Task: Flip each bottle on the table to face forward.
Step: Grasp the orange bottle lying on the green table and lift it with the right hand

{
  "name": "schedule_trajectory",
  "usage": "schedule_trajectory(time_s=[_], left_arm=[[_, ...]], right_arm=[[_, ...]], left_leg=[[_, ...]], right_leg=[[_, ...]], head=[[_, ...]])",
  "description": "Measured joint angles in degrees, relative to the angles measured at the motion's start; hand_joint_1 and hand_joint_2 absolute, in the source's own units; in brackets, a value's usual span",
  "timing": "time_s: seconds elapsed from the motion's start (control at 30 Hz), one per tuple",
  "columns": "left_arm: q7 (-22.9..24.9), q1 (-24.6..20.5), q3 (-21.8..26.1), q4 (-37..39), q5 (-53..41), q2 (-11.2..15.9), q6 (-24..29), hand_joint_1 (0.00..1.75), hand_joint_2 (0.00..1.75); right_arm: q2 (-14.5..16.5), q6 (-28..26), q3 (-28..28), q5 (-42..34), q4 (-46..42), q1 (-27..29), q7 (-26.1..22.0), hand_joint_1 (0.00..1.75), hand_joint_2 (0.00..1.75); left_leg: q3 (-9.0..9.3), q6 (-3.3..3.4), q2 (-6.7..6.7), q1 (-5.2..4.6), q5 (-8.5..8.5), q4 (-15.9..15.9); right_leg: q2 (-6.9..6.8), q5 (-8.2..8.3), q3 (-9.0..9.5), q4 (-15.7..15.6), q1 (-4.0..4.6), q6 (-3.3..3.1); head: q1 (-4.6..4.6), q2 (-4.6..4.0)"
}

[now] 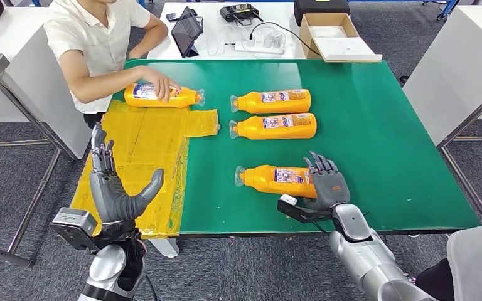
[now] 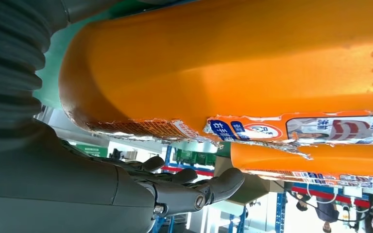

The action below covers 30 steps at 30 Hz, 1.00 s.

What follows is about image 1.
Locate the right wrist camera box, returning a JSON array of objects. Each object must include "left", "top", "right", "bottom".
[{"left": 277, "top": 193, "right": 335, "bottom": 225}]

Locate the black power cable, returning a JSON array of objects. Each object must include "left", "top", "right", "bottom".
[{"left": 248, "top": 21, "right": 323, "bottom": 59}]

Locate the cardboard box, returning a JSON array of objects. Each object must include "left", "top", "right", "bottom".
[{"left": 299, "top": 12, "right": 383, "bottom": 64}]

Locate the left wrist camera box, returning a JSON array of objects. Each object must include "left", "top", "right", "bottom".
[{"left": 50, "top": 208, "right": 99, "bottom": 253}]

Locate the white foam insert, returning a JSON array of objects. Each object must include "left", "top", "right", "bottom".
[{"left": 309, "top": 25, "right": 344, "bottom": 39}]

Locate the blue cart frame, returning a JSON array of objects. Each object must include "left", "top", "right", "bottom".
[{"left": 422, "top": 0, "right": 460, "bottom": 21}]

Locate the black remote controller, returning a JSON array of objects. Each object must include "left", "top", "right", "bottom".
[{"left": 219, "top": 3, "right": 265, "bottom": 24}]

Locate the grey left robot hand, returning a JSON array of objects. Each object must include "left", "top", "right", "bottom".
[{"left": 88, "top": 122, "right": 165, "bottom": 226}]

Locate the white table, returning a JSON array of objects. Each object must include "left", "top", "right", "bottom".
[{"left": 146, "top": 1, "right": 321, "bottom": 60}]

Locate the green table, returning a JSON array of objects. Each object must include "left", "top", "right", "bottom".
[{"left": 110, "top": 58, "right": 482, "bottom": 258}]

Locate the black tablet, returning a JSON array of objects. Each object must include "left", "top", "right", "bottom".
[{"left": 170, "top": 6, "right": 205, "bottom": 58}]

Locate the person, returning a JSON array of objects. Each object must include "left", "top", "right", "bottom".
[
  {"left": 415, "top": 220, "right": 482, "bottom": 301},
  {"left": 42, "top": 0, "right": 183, "bottom": 130}
]

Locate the person's right hand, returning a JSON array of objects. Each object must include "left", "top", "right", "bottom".
[{"left": 141, "top": 66, "right": 183, "bottom": 104}]

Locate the white desk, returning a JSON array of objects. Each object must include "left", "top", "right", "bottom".
[
  {"left": 0, "top": 6, "right": 92, "bottom": 161},
  {"left": 402, "top": 4, "right": 482, "bottom": 146}
]

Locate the orange detergent bottle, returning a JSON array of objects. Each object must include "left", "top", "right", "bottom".
[
  {"left": 228, "top": 113, "right": 318, "bottom": 141},
  {"left": 230, "top": 88, "right": 312, "bottom": 115},
  {"left": 234, "top": 164, "right": 319, "bottom": 199},
  {"left": 124, "top": 83, "right": 206, "bottom": 110}
]

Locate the steel table frame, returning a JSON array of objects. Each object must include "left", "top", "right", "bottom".
[{"left": 436, "top": 81, "right": 482, "bottom": 225}]

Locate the flat white box lid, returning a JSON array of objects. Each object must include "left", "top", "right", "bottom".
[{"left": 313, "top": 36, "right": 383, "bottom": 63}]

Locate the white charging cable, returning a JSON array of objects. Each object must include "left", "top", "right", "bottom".
[{"left": 205, "top": 21, "right": 246, "bottom": 57}]

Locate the yellow taped cardboard sheet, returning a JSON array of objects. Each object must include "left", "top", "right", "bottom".
[{"left": 69, "top": 99, "right": 220, "bottom": 240}]

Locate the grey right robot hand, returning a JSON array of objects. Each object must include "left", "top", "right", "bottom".
[{"left": 302, "top": 151, "right": 351, "bottom": 212}]

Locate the white power strip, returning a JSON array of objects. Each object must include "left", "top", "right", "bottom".
[{"left": 234, "top": 39, "right": 287, "bottom": 55}]

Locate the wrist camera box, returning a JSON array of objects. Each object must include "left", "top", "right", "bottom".
[
  {"left": 50, "top": 208, "right": 99, "bottom": 253},
  {"left": 277, "top": 193, "right": 335, "bottom": 225}
]

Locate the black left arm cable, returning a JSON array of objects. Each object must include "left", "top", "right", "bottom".
[{"left": 143, "top": 274, "right": 159, "bottom": 301}]

